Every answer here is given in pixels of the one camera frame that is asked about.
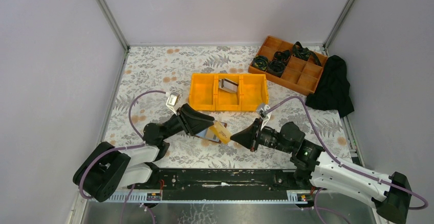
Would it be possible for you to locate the brown leather card holder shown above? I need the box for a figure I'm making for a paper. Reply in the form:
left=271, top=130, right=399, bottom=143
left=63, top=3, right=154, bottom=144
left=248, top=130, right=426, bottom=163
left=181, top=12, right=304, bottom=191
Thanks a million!
left=194, top=128, right=220, bottom=144

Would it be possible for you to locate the gold VIP credit card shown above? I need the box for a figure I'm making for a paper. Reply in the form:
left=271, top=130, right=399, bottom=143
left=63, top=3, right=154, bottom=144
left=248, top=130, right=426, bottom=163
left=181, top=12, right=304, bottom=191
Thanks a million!
left=209, top=121, right=232, bottom=144

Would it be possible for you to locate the yellow plastic bin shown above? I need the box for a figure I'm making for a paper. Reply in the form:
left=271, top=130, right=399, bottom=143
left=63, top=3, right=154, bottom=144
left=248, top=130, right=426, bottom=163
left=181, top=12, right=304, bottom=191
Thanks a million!
left=240, top=74, right=269, bottom=111
left=188, top=73, right=216, bottom=111
left=216, top=74, right=241, bottom=111

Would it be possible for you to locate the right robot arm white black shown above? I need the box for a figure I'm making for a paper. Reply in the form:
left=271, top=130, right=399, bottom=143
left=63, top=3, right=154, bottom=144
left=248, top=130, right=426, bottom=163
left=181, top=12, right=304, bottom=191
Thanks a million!
left=231, top=119, right=411, bottom=223

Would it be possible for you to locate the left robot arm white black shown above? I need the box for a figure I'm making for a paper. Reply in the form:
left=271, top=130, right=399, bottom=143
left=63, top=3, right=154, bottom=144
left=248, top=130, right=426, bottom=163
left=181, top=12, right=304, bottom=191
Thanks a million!
left=73, top=104, right=215, bottom=202

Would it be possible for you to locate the wooden compartment tray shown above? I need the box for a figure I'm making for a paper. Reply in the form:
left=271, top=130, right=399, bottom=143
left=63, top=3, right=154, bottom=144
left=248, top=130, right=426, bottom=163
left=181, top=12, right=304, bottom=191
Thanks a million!
left=248, top=35, right=328, bottom=96

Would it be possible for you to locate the rolled tie dark brown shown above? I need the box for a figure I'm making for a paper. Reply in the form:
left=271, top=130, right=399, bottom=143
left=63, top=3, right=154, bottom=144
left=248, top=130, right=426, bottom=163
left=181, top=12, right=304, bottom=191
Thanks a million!
left=267, top=60, right=286, bottom=78

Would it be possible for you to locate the rolled tie green yellow pattern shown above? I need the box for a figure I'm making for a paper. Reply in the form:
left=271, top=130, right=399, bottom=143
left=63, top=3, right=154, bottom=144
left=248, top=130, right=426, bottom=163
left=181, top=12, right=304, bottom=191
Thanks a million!
left=252, top=55, right=269, bottom=72

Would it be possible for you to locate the black cloth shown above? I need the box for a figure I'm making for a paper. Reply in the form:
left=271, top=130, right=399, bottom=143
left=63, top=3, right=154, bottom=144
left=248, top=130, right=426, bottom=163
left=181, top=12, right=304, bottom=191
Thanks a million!
left=305, top=55, right=355, bottom=118

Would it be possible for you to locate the rolled tie dark orange pattern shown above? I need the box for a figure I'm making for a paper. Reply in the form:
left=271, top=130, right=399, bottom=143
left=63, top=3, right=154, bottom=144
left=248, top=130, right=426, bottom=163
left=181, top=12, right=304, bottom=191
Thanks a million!
left=273, top=50, right=291, bottom=65

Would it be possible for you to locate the loose dark floral tie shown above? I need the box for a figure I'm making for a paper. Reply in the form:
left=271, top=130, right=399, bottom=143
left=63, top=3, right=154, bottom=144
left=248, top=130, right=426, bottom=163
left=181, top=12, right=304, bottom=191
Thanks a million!
left=292, top=41, right=322, bottom=66

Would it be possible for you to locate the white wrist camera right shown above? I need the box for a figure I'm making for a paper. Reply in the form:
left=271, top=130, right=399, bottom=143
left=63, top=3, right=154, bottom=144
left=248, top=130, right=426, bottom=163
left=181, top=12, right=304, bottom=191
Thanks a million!
left=256, top=103, right=271, bottom=130

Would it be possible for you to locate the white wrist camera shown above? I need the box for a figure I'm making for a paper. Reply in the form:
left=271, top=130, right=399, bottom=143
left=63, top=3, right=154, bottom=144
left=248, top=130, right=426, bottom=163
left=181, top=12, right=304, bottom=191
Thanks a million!
left=165, top=92, right=180, bottom=114
left=256, top=103, right=271, bottom=130

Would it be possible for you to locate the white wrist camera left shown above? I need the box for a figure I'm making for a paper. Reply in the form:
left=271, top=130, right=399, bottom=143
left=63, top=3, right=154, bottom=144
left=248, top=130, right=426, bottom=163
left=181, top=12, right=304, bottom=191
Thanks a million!
left=165, top=92, right=180, bottom=114

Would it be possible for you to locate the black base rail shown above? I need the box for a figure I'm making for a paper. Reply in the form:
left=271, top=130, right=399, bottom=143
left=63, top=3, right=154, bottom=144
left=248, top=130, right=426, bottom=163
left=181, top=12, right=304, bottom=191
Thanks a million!
left=127, top=168, right=328, bottom=202

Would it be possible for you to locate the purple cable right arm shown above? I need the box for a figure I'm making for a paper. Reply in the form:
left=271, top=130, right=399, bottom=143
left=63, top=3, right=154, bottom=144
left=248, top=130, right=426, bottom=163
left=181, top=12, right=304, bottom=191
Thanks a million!
left=266, top=96, right=429, bottom=210

